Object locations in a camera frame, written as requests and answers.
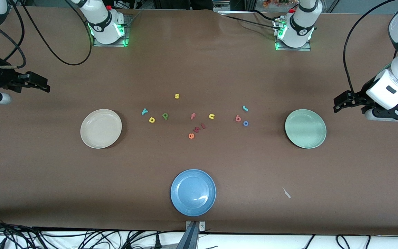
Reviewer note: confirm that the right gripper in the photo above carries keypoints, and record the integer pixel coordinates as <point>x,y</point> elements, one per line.
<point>4,79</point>

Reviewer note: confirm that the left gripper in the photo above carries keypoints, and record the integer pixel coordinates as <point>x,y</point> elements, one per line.
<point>360,96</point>

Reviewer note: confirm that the teal letter y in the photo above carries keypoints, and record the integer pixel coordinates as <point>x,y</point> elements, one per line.
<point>144,111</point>

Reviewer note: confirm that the green plate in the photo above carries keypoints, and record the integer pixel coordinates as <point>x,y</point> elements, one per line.
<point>305,128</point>

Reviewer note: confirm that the beige brown plate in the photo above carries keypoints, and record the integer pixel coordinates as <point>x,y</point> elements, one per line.
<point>101,128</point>

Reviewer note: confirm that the brown table cover mat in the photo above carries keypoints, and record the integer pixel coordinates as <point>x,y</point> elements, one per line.
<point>47,173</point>

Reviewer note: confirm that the white paper scrap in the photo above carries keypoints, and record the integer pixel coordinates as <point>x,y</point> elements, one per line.
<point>286,193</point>

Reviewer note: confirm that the orange decoration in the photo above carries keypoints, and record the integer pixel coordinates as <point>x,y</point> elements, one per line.
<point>275,2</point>

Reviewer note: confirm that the grey box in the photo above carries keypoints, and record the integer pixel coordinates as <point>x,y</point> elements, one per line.
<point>228,5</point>

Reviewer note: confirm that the blue plate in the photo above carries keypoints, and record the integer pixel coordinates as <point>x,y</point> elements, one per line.
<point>193,192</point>

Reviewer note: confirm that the black power plug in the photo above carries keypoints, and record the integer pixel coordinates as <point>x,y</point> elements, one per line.
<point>157,242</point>

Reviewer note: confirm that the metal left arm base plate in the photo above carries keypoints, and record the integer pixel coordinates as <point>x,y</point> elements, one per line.
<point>306,48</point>

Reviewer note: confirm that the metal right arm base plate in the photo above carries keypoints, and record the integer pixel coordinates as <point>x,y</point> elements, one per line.
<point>98,44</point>

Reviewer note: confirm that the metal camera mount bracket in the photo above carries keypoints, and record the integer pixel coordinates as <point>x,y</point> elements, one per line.
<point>195,226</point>

